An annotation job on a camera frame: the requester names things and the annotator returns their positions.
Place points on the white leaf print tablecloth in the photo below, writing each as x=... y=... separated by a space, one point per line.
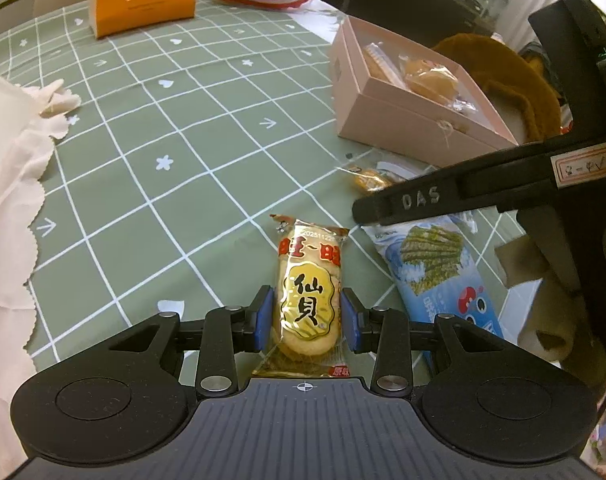
x=325 y=17

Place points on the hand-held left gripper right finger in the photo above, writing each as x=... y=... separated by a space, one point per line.
x=351 y=320

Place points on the small orange cake packet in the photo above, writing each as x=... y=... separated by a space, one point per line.
x=369 y=181

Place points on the small purple candy packet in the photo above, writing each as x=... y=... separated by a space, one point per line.
x=463 y=105

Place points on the brown plush toy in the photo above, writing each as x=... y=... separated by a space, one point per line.
x=498 y=75

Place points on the round cracker packet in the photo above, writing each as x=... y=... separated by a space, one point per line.
x=379 y=62

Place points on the blue seaweed snack packet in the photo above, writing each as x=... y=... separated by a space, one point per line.
x=433 y=280

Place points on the white lace cloth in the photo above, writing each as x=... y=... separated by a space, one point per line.
x=8 y=160

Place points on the orange tissue box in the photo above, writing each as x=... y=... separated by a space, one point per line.
x=143 y=5

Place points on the pink cardboard box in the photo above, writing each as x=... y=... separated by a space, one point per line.
x=383 y=120

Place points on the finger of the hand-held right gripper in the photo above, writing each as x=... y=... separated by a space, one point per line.
x=433 y=197

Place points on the yellow rice cracker packet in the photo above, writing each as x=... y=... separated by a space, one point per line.
x=308 y=300

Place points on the green checked tablecloth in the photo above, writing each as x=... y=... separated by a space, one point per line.
x=183 y=110

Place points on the beige cloth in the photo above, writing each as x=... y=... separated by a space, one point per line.
x=520 y=257

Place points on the small red object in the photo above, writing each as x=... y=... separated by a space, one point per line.
x=566 y=121

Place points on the clear bread packet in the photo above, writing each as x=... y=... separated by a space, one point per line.
x=430 y=80

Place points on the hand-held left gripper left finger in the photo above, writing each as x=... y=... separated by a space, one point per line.
x=264 y=317

